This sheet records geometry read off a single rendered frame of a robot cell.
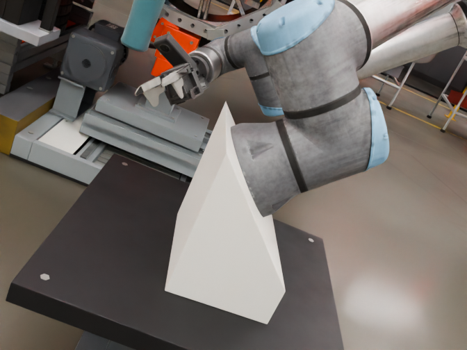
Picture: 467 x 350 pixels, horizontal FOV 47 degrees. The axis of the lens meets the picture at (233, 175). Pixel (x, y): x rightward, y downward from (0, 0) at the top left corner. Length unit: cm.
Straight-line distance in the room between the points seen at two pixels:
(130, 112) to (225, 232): 110
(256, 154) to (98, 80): 112
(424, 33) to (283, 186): 61
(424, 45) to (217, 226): 75
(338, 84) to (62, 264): 57
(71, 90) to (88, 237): 110
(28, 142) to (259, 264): 110
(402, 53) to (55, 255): 94
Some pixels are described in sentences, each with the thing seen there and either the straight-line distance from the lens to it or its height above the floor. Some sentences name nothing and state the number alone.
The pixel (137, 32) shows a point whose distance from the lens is 171.
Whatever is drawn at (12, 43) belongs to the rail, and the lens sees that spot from 200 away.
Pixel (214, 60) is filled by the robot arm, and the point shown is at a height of 61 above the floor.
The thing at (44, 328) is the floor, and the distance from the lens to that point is 129.
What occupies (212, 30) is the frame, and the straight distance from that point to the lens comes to 180.
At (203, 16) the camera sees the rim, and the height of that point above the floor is 63.
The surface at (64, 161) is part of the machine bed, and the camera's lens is 184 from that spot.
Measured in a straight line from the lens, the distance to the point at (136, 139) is 195.
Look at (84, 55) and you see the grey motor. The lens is 199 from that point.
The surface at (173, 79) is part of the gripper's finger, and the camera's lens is 121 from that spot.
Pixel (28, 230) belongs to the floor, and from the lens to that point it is 157.
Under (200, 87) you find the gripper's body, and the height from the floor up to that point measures 55.
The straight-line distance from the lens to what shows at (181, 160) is 195.
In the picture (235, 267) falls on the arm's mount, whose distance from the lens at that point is 96.
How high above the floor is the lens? 88
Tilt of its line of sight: 22 degrees down
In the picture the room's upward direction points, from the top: 25 degrees clockwise
